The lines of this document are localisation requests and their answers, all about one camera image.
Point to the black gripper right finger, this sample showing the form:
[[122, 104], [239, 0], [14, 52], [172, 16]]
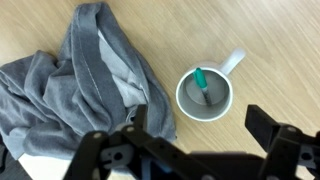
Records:
[[263, 126]]

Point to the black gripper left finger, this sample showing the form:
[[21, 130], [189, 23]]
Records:
[[160, 153]]

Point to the green capped marker pen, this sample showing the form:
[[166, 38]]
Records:
[[200, 78]]

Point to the white printed ceramic mug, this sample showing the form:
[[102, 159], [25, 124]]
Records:
[[186, 106]]

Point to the grey crumpled cloth garment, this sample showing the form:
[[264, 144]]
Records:
[[83, 90]]

